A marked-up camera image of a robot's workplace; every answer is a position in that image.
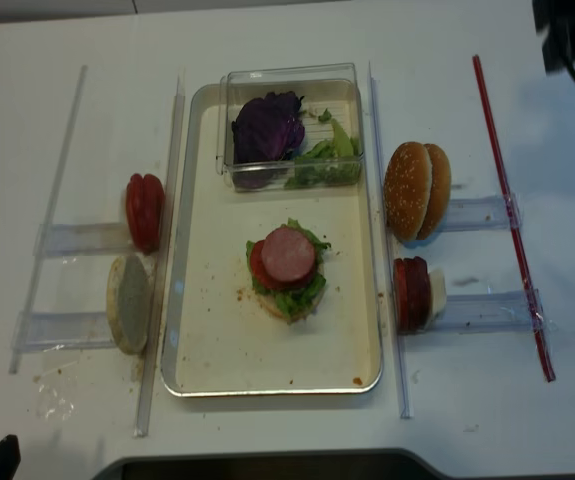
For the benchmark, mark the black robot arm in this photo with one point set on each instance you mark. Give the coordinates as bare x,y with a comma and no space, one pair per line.
557,19

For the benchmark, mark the tomato slice on bun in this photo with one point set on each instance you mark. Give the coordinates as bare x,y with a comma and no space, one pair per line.
258,269

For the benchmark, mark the green lettuce on bun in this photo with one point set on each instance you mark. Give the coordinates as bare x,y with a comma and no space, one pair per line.
320,246

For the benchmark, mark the green lettuce in container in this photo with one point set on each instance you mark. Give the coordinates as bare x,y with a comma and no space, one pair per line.
330,162

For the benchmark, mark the meat patty slice stack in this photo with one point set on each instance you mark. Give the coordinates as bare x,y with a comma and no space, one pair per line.
412,285

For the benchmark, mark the sliced tomato stack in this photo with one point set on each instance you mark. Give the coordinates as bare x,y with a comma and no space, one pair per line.
144,205

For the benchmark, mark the white cheese slice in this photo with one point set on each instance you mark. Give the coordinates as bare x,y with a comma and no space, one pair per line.
438,298

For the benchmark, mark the bottom bun on tray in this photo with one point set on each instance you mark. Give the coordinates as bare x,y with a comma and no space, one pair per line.
293,304

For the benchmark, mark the clear plastic container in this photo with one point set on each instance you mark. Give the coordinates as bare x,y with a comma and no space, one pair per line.
331,87

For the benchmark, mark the purple cabbage leaf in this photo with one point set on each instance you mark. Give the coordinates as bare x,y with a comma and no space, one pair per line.
268,129

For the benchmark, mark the metal baking tray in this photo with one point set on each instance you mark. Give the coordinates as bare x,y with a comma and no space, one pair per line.
219,340

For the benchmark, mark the sesame burger bun top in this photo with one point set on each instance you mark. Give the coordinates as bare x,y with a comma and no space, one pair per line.
406,190

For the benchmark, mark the pale bun half upright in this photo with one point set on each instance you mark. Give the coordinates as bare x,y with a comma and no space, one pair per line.
128,302

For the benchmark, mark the brown burger bun half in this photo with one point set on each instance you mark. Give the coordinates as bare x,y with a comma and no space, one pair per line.
440,191

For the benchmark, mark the right upper clear holder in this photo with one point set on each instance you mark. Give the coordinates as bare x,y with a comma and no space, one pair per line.
498,212

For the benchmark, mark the clear holder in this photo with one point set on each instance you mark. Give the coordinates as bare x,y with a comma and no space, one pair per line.
62,240
37,332
488,313
498,212

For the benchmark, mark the right lower clear holder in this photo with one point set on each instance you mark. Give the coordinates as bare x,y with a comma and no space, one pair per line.
488,313

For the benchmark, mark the left upper clear holder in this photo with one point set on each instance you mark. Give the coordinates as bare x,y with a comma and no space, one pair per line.
62,240

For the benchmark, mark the left lower clear holder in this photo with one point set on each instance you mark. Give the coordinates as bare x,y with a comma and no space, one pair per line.
37,332

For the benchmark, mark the red plastic strip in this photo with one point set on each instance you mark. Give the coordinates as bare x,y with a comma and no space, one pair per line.
531,293

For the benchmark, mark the black object bottom left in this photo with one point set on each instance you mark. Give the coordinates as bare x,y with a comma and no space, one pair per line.
10,457

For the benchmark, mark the right long clear rail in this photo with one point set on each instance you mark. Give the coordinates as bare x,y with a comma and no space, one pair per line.
398,344

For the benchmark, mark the long clear rail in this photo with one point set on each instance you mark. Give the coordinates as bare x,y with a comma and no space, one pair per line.
142,420
398,344

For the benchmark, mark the left long clear rail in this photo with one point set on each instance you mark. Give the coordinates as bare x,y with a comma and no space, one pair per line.
142,420

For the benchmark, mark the far left clear rail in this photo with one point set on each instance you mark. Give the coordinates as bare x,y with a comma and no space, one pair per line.
47,215

